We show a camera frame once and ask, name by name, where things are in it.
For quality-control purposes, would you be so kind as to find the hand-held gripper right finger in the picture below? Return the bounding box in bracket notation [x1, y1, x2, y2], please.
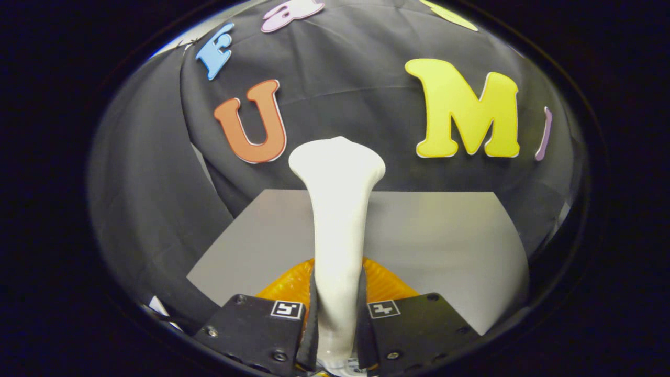
[358, 257, 482, 375]

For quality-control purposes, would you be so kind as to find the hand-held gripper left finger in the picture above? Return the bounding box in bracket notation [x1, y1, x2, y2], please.
[193, 257, 321, 377]

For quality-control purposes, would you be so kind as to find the black backdrop cloth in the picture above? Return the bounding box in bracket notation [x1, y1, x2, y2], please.
[86, 0, 584, 336]

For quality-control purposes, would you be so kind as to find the grey drawer cabinet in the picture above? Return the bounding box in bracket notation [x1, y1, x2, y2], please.
[187, 190, 529, 336]

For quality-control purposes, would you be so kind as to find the white garment steamer head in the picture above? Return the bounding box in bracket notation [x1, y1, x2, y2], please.
[288, 136, 386, 377]

